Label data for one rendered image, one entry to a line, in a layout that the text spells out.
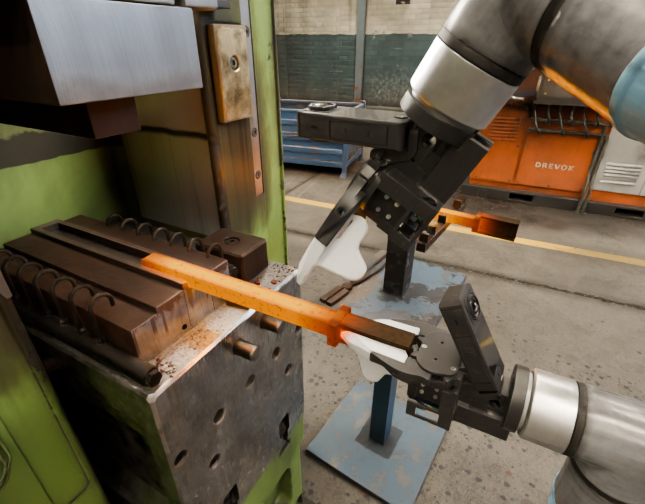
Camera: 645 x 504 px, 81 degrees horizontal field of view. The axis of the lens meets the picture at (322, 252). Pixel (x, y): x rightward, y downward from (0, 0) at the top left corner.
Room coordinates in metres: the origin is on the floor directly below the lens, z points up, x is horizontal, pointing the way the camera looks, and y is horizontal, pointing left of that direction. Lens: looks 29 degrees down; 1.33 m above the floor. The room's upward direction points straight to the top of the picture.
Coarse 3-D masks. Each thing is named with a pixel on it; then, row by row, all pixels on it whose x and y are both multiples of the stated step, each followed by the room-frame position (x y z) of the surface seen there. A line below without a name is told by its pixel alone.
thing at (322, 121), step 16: (304, 112) 0.38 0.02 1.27; (320, 112) 0.38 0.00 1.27; (336, 112) 0.38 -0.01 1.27; (352, 112) 0.38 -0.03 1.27; (368, 112) 0.38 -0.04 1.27; (384, 112) 0.38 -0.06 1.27; (400, 112) 0.37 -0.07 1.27; (304, 128) 0.38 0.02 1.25; (320, 128) 0.37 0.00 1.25; (336, 128) 0.36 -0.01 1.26; (352, 128) 0.35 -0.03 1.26; (368, 128) 0.35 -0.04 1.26; (384, 128) 0.34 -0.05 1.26; (400, 128) 0.33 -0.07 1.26; (352, 144) 0.36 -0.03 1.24; (368, 144) 0.35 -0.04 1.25; (384, 144) 0.34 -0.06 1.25; (400, 144) 0.33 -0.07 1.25
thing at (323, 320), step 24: (144, 264) 0.55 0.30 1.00; (168, 264) 0.53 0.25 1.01; (192, 264) 0.53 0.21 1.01; (216, 288) 0.47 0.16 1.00; (240, 288) 0.46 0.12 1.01; (264, 288) 0.46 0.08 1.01; (264, 312) 0.43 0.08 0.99; (288, 312) 0.41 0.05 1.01; (312, 312) 0.40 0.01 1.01; (336, 312) 0.40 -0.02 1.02; (336, 336) 0.37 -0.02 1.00; (384, 336) 0.35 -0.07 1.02; (408, 336) 0.35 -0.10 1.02
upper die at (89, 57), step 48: (0, 0) 0.42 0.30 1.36; (48, 0) 0.42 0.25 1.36; (96, 0) 0.46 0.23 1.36; (0, 48) 0.44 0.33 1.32; (48, 48) 0.41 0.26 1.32; (96, 48) 0.45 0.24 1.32; (144, 48) 0.50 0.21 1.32; (192, 48) 0.57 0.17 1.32; (0, 96) 0.46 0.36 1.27; (48, 96) 0.41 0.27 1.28; (96, 96) 0.44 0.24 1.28
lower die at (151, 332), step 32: (64, 224) 0.71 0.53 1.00; (96, 224) 0.73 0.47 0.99; (0, 256) 0.61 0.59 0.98; (32, 256) 0.59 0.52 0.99; (64, 256) 0.59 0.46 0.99; (96, 256) 0.59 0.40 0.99; (192, 256) 0.59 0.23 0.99; (32, 288) 0.52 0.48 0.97; (64, 288) 0.51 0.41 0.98; (96, 288) 0.51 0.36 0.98; (128, 288) 0.49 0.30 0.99; (160, 288) 0.49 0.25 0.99; (192, 288) 0.50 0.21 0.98; (128, 320) 0.43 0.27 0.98; (160, 320) 0.44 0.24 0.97; (192, 320) 0.49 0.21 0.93; (128, 352) 0.41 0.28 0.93
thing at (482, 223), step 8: (448, 216) 0.85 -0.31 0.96; (456, 216) 0.84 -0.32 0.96; (464, 216) 0.83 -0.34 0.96; (472, 216) 0.83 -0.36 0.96; (480, 216) 0.82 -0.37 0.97; (488, 216) 0.81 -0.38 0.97; (496, 216) 0.81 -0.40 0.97; (464, 224) 0.83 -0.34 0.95; (472, 224) 0.82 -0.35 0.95; (480, 224) 0.81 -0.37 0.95; (488, 224) 0.80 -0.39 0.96; (496, 224) 0.80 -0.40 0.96; (504, 224) 0.79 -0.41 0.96; (512, 224) 0.77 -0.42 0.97; (480, 232) 0.81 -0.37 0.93; (488, 232) 0.80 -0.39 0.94; (496, 232) 0.79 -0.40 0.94; (504, 232) 0.78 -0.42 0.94; (512, 232) 0.78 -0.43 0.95; (512, 240) 0.77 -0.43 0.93
